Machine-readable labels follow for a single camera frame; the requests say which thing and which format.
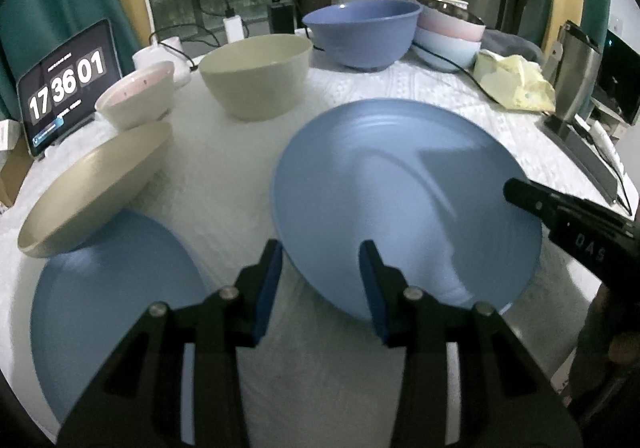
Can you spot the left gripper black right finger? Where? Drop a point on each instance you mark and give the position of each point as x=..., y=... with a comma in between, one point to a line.
x=468, y=381

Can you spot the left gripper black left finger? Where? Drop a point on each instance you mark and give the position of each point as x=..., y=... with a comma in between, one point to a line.
x=134, y=400

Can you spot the light blue plate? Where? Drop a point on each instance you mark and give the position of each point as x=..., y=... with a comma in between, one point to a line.
x=424, y=184
x=87, y=300

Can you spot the beige plate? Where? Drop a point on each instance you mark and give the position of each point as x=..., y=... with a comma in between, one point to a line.
x=91, y=192

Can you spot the right hand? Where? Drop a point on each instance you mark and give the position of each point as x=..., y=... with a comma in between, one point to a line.
x=604, y=376

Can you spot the black smartphone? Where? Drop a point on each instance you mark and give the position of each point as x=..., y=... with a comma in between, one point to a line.
x=584, y=155

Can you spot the white tube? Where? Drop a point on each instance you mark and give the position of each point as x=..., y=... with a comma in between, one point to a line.
x=605, y=145

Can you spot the black device with screen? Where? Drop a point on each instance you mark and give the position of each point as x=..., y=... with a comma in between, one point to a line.
x=619, y=76

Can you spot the grey folded cloth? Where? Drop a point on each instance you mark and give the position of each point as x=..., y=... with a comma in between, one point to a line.
x=505, y=44

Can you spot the pale blue bowl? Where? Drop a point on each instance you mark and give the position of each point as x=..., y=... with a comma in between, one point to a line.
x=444, y=53

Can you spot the cardboard box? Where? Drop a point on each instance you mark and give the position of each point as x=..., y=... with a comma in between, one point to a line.
x=14, y=170

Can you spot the pink steel-lined bowl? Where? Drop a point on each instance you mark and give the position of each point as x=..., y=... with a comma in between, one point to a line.
x=446, y=19

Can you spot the small white box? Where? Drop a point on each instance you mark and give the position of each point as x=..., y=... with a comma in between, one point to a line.
x=10, y=133

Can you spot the small white pink bowl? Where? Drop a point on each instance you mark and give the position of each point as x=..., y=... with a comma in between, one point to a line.
x=141, y=97

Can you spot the tablet showing clock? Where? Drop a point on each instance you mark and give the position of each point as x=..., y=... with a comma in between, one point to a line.
x=59, y=93

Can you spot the large blue bowl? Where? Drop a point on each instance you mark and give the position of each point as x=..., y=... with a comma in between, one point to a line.
x=365, y=34

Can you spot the cream bowl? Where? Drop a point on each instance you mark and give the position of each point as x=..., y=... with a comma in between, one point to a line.
x=258, y=78

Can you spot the white round container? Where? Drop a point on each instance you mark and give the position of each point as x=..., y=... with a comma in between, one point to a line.
x=169, y=49

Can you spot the white charger adapter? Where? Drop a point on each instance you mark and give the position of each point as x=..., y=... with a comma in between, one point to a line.
x=233, y=26

